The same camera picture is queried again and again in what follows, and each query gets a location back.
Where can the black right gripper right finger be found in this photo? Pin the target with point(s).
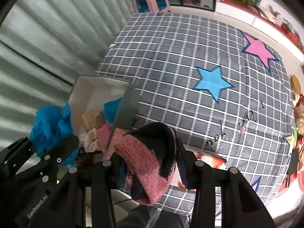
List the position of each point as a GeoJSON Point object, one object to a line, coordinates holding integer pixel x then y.
{"type": "Point", "coordinates": [241, 206]}

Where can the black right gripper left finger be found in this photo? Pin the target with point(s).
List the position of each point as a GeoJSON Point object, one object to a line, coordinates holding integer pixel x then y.
{"type": "Point", "coordinates": [63, 204]}

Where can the white polka dot cloth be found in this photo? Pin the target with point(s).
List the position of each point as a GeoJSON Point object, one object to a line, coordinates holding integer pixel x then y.
{"type": "Point", "coordinates": [90, 141]}

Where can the blue cloth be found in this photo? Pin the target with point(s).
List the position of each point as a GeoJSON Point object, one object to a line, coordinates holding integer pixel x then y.
{"type": "Point", "coordinates": [52, 125]}

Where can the cream knit hat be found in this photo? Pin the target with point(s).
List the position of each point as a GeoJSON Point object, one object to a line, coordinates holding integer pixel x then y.
{"type": "Point", "coordinates": [92, 119]}

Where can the pink black knit hat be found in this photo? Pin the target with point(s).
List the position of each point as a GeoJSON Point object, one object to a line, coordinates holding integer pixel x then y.
{"type": "Point", "coordinates": [150, 156]}

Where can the blue knit hat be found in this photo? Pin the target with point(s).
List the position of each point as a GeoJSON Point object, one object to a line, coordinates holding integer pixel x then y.
{"type": "Point", "coordinates": [111, 109]}

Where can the grey checkered star rug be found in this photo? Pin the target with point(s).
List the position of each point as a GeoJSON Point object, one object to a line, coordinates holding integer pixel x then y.
{"type": "Point", "coordinates": [221, 89]}

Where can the white fabric storage box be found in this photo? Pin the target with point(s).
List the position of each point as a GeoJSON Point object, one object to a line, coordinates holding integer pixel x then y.
{"type": "Point", "coordinates": [93, 92]}

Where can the round wooden lid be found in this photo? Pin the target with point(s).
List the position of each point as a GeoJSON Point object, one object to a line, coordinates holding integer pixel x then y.
{"type": "Point", "coordinates": [295, 84]}

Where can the pale green curtain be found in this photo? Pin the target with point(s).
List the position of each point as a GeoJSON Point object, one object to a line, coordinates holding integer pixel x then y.
{"type": "Point", "coordinates": [45, 46]}

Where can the pink plastic stool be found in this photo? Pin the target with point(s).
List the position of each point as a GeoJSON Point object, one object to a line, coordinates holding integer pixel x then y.
{"type": "Point", "coordinates": [143, 6]}

